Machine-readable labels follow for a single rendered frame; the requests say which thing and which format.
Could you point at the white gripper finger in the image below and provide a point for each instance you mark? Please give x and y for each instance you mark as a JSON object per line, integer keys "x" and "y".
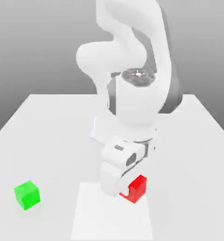
{"x": 124, "y": 187}

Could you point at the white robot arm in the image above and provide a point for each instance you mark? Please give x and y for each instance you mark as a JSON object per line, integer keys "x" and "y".
{"x": 136, "y": 105}

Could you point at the small green cube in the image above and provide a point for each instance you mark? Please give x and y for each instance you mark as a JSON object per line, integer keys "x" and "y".
{"x": 27, "y": 195}

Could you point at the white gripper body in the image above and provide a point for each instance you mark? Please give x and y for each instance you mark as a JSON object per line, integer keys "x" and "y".
{"x": 110, "y": 178}

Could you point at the small red cube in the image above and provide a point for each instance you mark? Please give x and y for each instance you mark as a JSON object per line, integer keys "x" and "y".
{"x": 137, "y": 190}

